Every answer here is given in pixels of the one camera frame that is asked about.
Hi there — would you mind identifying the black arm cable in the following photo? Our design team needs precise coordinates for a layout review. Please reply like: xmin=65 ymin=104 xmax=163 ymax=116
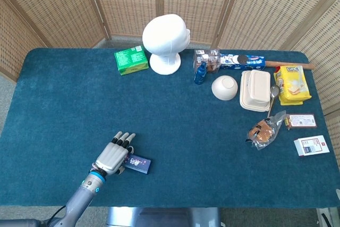
xmin=49 ymin=205 xmax=67 ymax=221

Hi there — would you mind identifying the metal spoon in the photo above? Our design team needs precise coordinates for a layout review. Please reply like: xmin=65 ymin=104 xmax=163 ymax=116
xmin=266 ymin=85 xmax=281 ymax=119

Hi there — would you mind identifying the clear plastic biscuit box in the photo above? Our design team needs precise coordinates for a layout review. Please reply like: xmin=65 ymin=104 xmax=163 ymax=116
xmin=193 ymin=49 xmax=222 ymax=74

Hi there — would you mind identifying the wicker folding screen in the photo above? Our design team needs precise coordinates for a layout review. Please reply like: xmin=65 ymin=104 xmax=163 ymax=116
xmin=0 ymin=0 xmax=340 ymax=166

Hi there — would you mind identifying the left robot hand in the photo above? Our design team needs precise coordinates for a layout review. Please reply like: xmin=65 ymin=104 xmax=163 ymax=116
xmin=91 ymin=131 xmax=136 ymax=176

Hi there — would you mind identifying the blue cookie box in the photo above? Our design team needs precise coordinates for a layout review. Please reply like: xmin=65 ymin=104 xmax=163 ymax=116
xmin=219 ymin=53 xmax=267 ymax=70

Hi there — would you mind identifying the bread in clear bag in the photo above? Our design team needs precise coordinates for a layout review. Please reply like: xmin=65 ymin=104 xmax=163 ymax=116
xmin=245 ymin=110 xmax=287 ymax=151

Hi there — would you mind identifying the blue glasses case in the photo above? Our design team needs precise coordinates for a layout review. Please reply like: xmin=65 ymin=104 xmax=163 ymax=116
xmin=124 ymin=154 xmax=152 ymax=175

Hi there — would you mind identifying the green cardboard box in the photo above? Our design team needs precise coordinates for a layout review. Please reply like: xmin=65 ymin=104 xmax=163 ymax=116
xmin=114 ymin=45 xmax=149 ymax=76

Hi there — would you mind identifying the brown red flat package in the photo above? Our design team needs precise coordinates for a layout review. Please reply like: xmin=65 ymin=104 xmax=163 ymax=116
xmin=284 ymin=113 xmax=318 ymax=131

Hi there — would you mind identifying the blue table cloth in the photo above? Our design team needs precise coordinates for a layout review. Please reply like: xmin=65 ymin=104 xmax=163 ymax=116
xmin=0 ymin=47 xmax=340 ymax=209

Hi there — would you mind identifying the blue spray bottle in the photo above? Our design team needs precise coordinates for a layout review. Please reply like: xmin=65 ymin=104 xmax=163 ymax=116
xmin=193 ymin=61 xmax=208 ymax=86

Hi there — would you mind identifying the white equipment base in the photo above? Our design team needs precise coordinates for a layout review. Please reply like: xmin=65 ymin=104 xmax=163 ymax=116
xmin=316 ymin=207 xmax=340 ymax=227

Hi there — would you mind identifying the wooden rolling pin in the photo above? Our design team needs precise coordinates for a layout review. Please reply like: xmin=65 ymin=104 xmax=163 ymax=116
xmin=265 ymin=61 xmax=316 ymax=70

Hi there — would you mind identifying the white foam mannequin head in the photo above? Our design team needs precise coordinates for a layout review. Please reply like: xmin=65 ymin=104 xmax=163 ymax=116
xmin=142 ymin=13 xmax=191 ymax=75

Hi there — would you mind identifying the cream lunch box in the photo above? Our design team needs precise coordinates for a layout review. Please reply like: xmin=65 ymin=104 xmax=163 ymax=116
xmin=239 ymin=69 xmax=271 ymax=113

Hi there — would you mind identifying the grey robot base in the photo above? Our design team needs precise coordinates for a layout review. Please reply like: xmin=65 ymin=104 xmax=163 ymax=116
xmin=105 ymin=206 xmax=222 ymax=227

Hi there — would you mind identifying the cream upturned bowl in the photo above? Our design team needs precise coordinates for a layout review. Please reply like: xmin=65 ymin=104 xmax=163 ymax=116
xmin=211 ymin=75 xmax=239 ymax=102

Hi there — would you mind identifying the yellow snack bag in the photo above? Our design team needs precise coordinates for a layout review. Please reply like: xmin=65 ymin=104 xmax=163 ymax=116
xmin=273 ymin=64 xmax=312 ymax=106

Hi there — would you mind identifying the small white red box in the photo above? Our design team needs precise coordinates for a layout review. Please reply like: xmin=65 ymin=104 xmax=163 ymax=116
xmin=293 ymin=134 xmax=330 ymax=157

